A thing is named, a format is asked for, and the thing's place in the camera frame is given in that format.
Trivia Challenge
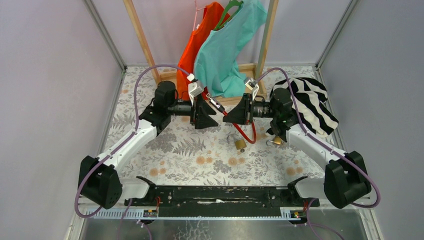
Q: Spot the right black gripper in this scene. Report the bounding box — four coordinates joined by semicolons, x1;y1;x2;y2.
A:
223;93;279;126

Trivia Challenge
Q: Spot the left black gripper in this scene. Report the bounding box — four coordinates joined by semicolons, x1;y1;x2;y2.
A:
166;92;219;130

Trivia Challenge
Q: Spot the red cable lock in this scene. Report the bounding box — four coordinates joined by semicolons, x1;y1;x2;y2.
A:
205;93;257;144

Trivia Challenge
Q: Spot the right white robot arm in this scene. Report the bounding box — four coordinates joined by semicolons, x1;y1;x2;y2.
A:
223;88;372;209

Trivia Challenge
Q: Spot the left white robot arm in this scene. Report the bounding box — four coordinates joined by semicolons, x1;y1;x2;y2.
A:
77;80;218;209

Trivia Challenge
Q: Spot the large brass padlock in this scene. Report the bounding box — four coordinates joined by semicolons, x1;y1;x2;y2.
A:
226;134;247;153

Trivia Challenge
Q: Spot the wooden clothes rack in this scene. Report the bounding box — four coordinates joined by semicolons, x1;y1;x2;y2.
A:
122;0;279;108

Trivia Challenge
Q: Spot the floral table mat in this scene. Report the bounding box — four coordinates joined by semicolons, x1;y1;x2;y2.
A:
104;66;324;186

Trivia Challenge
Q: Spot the small brass padlock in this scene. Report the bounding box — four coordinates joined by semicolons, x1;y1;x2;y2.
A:
265;136;284;147

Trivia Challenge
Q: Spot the teal shirt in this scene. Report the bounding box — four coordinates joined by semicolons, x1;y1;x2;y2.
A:
194;0;268;98

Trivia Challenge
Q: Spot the black white striped cloth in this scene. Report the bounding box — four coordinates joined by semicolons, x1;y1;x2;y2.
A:
270;77;339;138

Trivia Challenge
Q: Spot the orange shirt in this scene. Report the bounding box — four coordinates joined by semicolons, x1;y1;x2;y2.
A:
176;1;224;101

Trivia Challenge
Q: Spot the pink clothes hanger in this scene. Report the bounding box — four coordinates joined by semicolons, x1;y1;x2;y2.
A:
192;0;206;31

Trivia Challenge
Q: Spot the green clothes hanger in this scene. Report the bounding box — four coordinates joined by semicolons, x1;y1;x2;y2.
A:
213;0;244;31

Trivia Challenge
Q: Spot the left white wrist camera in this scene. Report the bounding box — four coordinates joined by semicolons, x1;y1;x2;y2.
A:
186;73;205;105

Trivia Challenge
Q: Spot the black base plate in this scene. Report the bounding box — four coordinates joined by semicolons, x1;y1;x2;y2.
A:
124;185;320;219

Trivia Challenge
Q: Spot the white slotted cable duct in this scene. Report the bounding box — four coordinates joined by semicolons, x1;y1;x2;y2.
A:
92;208;159;220

